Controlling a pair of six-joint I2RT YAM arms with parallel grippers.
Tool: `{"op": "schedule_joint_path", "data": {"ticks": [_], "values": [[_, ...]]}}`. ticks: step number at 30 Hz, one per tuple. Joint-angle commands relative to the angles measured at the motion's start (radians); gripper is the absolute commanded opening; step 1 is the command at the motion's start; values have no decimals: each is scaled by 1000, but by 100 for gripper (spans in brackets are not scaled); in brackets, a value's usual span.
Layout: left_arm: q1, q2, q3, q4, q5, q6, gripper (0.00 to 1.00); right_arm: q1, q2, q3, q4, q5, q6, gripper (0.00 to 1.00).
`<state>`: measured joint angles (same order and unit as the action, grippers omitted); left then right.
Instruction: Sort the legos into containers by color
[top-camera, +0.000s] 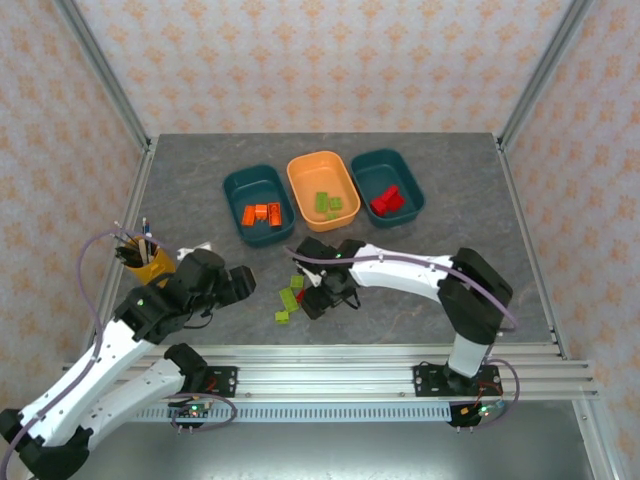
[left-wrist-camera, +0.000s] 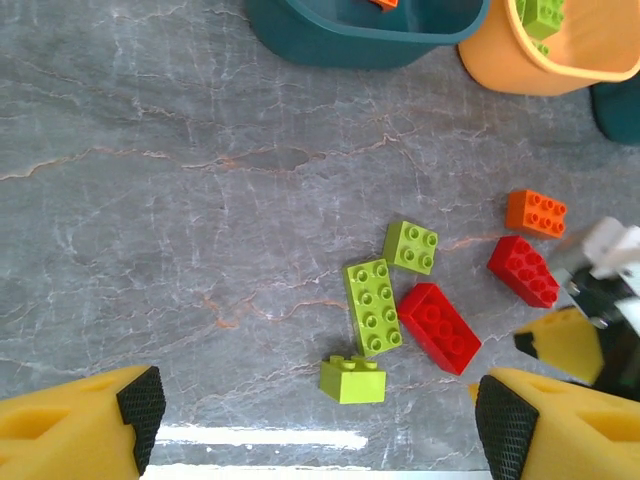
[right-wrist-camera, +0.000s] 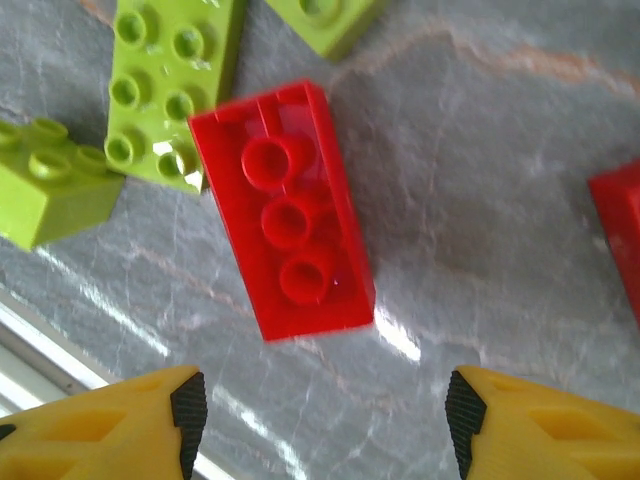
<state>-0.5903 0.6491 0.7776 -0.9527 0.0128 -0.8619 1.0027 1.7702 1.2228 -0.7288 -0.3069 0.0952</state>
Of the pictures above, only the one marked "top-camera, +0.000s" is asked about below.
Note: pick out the red long lego brick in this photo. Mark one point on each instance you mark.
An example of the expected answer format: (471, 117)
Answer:
(300, 295)

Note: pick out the green square lego brick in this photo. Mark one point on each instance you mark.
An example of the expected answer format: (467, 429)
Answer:
(281, 317)
(336, 202)
(297, 282)
(332, 216)

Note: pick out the orange long lego brick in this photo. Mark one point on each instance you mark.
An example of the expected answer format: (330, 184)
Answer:
(274, 215)

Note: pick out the green long lego brick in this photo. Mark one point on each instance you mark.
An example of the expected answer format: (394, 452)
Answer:
(321, 201)
(288, 300)

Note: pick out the red square lego brick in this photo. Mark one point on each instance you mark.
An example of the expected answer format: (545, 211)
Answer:
(398, 202)

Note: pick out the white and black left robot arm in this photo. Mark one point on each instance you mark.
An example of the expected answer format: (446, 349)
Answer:
(145, 392)

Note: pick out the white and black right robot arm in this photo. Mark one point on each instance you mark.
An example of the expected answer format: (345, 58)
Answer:
(400, 280)

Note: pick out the yellow pen cup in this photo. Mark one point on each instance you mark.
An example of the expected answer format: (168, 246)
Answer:
(157, 267)

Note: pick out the white crumpled paper piece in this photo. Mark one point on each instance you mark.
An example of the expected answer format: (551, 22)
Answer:
(197, 249)

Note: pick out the blue and red pen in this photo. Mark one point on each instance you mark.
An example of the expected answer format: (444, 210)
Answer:
(147, 232)

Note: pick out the thin white-tipped stick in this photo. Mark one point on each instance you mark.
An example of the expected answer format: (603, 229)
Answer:
(125, 234)

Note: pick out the teal plastic container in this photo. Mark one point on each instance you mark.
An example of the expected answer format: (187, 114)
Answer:
(380, 170)
(250, 187)

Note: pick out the peach plastic container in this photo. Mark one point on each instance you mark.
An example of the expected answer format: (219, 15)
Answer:
(317, 172)

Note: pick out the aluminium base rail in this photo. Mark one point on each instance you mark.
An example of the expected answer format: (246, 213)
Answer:
(325, 375)

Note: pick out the aluminium table side rail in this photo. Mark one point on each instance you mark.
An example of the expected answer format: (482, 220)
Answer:
(534, 250)
(140, 190)

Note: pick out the aluminium frame post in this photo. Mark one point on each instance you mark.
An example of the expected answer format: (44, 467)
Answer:
(105, 70)
(597, 440)
(542, 70)

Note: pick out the aluminium lower frame post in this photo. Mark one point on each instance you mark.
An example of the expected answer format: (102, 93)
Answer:
(597, 440)

